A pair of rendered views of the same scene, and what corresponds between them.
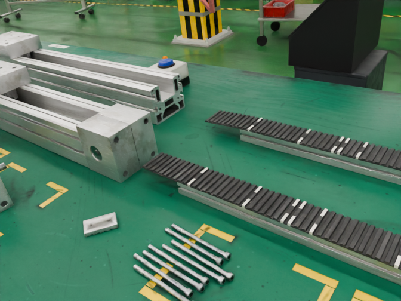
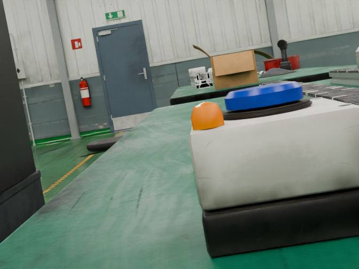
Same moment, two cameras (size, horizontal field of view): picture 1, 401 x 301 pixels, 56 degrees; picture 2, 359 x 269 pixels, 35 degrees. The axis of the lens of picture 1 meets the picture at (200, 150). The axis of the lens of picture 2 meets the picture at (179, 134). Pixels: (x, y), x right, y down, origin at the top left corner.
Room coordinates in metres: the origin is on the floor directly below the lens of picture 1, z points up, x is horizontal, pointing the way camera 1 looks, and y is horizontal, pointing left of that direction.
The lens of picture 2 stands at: (1.18, 0.27, 0.87)
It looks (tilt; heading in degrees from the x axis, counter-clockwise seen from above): 6 degrees down; 232
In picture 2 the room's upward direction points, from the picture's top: 10 degrees counter-clockwise
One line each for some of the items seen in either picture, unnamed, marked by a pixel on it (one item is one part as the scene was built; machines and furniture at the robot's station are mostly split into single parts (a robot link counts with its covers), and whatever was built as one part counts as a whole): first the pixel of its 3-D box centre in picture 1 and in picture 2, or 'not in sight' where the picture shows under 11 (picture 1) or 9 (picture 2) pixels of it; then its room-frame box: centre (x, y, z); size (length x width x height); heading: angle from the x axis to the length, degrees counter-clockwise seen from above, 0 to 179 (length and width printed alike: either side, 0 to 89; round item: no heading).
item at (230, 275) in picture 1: (200, 258); not in sight; (0.35, 0.02, 0.78); 0.11 x 0.01 x 0.01; 44
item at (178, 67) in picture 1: (165, 76); (290, 163); (0.96, 0.07, 0.81); 0.10 x 0.08 x 0.06; 139
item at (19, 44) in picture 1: (12, 48); not in sight; (1.22, 0.54, 0.87); 0.16 x 0.11 x 0.07; 49
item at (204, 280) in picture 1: (176, 263); not in sight; (0.35, 0.05, 0.78); 0.11 x 0.01 x 0.01; 45
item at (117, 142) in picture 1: (123, 138); not in sight; (0.62, 0.14, 0.83); 0.12 x 0.09 x 0.10; 139
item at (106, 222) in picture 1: (100, 224); not in sight; (0.44, 0.17, 0.78); 0.05 x 0.03 x 0.01; 103
